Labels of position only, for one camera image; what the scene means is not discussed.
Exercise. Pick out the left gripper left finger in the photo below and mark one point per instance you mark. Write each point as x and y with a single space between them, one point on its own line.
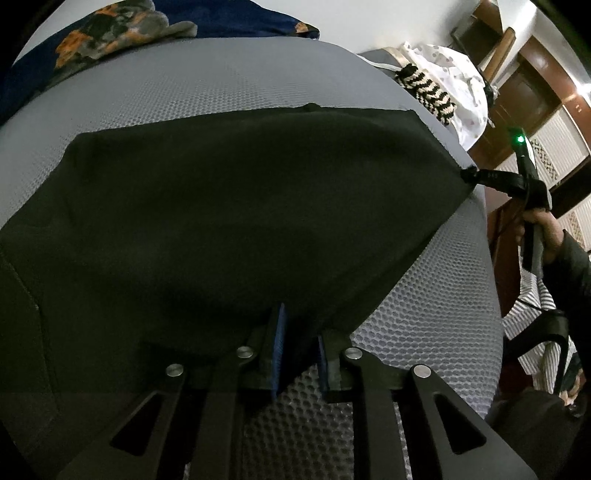
191 428

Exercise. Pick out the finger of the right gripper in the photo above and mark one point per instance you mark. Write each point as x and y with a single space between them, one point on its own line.
471 176

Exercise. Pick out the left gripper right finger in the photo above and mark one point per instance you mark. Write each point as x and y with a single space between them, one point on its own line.
410 423

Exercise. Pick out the black pants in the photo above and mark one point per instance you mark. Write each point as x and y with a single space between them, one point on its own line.
148 245

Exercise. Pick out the person's right hand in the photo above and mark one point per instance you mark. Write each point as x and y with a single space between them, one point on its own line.
553 234

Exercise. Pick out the black white zigzag cloth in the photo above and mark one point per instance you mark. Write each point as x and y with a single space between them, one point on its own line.
427 92

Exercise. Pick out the wooden wardrobe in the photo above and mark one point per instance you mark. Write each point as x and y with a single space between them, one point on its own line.
536 94

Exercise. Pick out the white dotted pillow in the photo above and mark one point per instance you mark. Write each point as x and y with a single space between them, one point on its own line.
460 78

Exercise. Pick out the striped shirt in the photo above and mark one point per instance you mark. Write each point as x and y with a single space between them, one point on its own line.
538 334

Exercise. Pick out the grey mesh mattress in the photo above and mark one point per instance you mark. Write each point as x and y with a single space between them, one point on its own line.
444 312

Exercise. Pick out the blue floral blanket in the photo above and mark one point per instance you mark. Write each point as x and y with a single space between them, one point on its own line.
124 25

